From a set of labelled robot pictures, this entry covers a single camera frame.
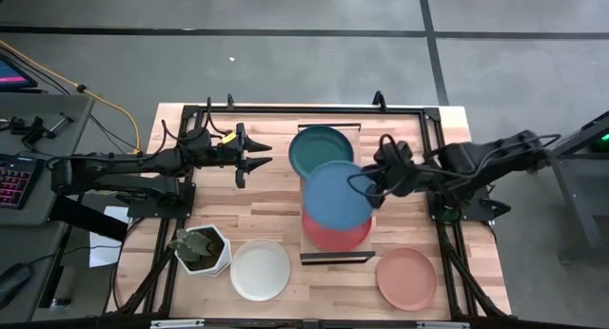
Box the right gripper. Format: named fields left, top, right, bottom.
left=368, top=139, right=421, bottom=210

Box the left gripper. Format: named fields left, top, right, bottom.
left=197, top=123, right=274, bottom=189

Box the blue plate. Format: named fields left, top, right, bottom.
left=303, top=160, right=377, bottom=233

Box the red plate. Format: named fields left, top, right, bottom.
left=301, top=208, right=373, bottom=253

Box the teal plate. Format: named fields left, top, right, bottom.
left=287, top=125, right=356, bottom=181

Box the white plate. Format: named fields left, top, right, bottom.
left=229, top=238, right=292, bottom=302

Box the salmon pink plate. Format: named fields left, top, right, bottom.
left=375, top=245, right=439, bottom=313

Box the green succulent plant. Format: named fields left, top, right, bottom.
left=167, top=227, right=215, bottom=264

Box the white hexagonal plant pot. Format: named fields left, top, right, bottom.
left=173, top=223, right=234, bottom=279

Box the black flat bar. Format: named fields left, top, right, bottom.
left=47, top=194, right=130, bottom=242

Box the white paper sheet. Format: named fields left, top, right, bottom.
left=88, top=204, right=130, bottom=269

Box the grey desk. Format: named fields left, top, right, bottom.
left=0, top=93, right=96, bottom=226

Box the grey metal stand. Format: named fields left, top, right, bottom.
left=545, top=108, right=609, bottom=266

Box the black clamp tool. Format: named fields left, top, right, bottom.
left=8, top=111, right=75, bottom=147

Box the keyboard with pink backlight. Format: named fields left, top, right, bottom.
left=0, top=152, right=36, bottom=210

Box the dark screen with pink glow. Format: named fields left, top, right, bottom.
left=0, top=52, right=39, bottom=90

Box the black computer mouse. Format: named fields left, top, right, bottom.
left=0, top=261, right=32, bottom=311

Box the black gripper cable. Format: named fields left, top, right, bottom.
left=346, top=132, right=429, bottom=200

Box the black aluminium table frame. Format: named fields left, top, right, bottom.
left=107, top=103, right=513, bottom=320

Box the wooden shelf with black frame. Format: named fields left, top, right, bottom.
left=296, top=122, right=377, bottom=266

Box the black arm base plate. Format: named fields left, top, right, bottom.
left=127, top=180, right=197, bottom=220
left=427, top=185, right=497, bottom=223

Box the silver metal bracket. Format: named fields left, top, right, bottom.
left=417, top=320, right=470, bottom=329
left=150, top=319, right=206, bottom=329

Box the yellow cable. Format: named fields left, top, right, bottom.
left=0, top=39, right=143, bottom=153

